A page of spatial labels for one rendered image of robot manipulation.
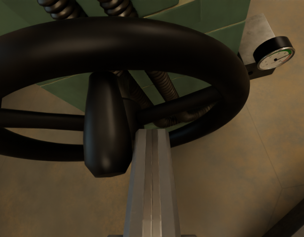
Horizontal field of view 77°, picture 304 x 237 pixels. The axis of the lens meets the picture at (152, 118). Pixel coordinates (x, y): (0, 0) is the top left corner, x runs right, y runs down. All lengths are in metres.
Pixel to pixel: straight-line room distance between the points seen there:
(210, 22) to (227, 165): 0.76
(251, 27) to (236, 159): 0.66
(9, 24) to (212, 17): 0.31
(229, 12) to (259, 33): 0.15
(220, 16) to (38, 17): 0.28
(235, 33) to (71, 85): 0.36
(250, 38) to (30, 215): 1.38
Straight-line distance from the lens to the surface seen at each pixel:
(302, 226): 0.88
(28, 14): 0.22
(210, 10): 0.36
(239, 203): 1.02
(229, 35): 0.43
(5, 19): 0.36
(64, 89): 0.49
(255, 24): 0.54
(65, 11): 0.19
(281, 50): 0.41
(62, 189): 1.29
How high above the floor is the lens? 1.01
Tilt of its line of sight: 66 degrees down
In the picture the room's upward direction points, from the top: 40 degrees counter-clockwise
